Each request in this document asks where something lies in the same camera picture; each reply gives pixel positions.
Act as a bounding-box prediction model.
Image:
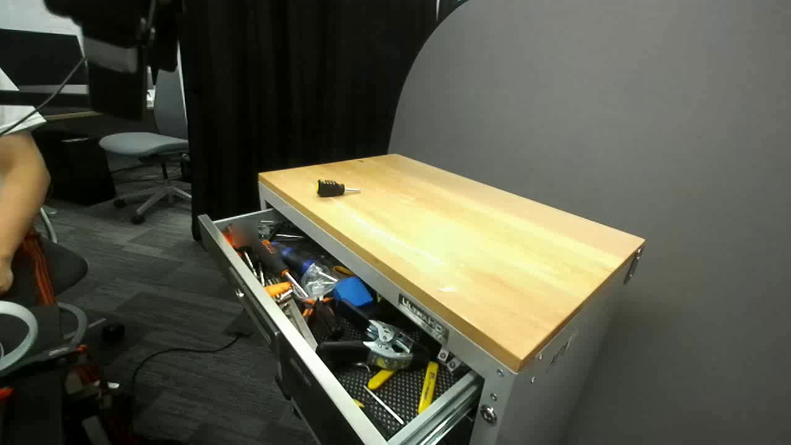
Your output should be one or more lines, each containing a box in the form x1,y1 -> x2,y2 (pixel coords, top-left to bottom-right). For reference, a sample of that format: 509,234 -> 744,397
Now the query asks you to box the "small black stubby screwdriver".
317,182 -> 362,199

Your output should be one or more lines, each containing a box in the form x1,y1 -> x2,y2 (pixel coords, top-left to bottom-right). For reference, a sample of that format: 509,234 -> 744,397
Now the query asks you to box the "steel tool drawer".
197,208 -> 481,445

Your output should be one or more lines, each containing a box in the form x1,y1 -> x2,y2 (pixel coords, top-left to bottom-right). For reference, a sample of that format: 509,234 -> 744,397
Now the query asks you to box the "person's forearm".
0,135 -> 49,267

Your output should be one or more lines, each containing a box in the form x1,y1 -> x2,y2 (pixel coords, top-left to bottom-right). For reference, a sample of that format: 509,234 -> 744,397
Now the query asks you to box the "blue tool in drawer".
333,277 -> 373,309

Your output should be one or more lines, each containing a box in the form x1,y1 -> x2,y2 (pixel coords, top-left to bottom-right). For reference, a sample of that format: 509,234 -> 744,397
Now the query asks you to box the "steel tool cabinet wooden top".
259,153 -> 642,445

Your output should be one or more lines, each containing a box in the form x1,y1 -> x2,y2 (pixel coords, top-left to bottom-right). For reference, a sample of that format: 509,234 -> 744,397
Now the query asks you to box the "black curtain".
180,0 -> 467,219

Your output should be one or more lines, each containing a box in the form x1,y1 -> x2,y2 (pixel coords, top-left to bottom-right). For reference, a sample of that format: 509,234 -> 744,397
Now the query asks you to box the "grey office chair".
98,69 -> 190,225

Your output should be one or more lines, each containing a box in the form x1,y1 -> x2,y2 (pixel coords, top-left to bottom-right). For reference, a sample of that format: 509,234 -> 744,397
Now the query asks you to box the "white round hoop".
0,302 -> 40,372

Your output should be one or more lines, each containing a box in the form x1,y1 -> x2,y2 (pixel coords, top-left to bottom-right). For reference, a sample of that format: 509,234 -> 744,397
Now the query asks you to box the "orange black handled screwdriver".
253,240 -> 312,302

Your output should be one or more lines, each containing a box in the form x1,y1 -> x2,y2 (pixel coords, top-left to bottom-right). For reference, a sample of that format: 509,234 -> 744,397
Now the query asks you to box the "yellow handled screwdriver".
365,370 -> 399,391

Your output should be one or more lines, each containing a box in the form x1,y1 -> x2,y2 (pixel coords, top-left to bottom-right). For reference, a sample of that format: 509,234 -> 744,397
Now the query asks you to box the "black floor cable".
121,329 -> 244,398

